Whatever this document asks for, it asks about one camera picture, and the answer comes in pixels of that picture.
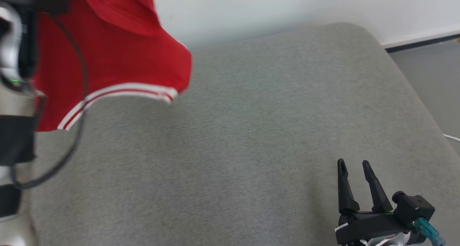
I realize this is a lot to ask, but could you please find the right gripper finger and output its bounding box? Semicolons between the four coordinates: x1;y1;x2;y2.
337;159;360;214
362;160;393;213

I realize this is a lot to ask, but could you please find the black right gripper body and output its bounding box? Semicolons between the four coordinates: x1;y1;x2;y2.
335;210;414;246

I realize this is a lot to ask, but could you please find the red jersey with navy letters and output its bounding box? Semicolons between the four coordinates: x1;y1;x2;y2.
33;0;193;132

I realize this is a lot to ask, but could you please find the grey fabric sofa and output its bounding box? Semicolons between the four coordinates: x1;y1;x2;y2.
14;22;460;246

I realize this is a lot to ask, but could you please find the teal cable connector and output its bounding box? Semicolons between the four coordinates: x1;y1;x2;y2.
413;217;447;246

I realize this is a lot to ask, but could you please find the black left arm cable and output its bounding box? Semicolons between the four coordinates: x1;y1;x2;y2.
11;14;89;190

